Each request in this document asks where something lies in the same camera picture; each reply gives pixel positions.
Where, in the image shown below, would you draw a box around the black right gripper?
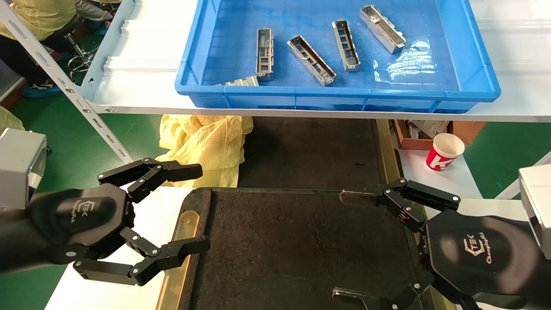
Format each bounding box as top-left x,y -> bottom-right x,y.
331,178 -> 551,310

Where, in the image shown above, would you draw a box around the black felt container brass edges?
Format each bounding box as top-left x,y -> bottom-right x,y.
156,187 -> 458,310

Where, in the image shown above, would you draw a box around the red white paper cup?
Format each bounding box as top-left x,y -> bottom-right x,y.
425,133 -> 466,172

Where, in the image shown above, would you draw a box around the crumpled yellow garment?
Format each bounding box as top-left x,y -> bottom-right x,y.
156,114 -> 254,189

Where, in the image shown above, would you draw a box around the brown cardboard box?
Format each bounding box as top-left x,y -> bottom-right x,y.
392,120 -> 488,151

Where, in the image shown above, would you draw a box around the black mat with brass strip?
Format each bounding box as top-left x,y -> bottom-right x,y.
238,116 -> 406,193

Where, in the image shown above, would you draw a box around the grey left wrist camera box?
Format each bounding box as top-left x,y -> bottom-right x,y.
0,128 -> 48,210

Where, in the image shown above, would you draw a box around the seated worker yellow smock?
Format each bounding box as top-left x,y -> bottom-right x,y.
0,0 -> 115,87

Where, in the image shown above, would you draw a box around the pale yellow fabric bundle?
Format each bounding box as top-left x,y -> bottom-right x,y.
0,105 -> 25,132

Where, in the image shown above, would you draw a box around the chrome stool base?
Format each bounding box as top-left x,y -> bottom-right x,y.
64,32 -> 102,81

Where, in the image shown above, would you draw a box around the silver metal channel part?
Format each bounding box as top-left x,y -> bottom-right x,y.
221,75 -> 260,87
332,19 -> 362,72
287,34 -> 337,87
256,28 -> 275,82
359,4 -> 407,55

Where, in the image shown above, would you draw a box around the grey metal bracket pile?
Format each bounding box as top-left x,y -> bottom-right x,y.
407,120 -> 451,139

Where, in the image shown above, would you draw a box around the blue plastic tray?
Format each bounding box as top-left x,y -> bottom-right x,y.
174,0 -> 502,114

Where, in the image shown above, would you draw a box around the clear plastic bag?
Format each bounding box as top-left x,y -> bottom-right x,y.
373,40 -> 446,85

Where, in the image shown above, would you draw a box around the grey slotted shelf post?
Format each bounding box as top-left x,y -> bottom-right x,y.
0,0 -> 135,165
495,152 -> 551,200

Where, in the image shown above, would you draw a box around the white shelf board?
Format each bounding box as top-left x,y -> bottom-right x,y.
80,0 -> 551,124

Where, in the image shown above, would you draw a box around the blue shoe cover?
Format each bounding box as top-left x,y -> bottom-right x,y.
22,83 -> 63,99

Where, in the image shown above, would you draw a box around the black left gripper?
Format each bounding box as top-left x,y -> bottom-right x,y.
0,157 -> 211,286

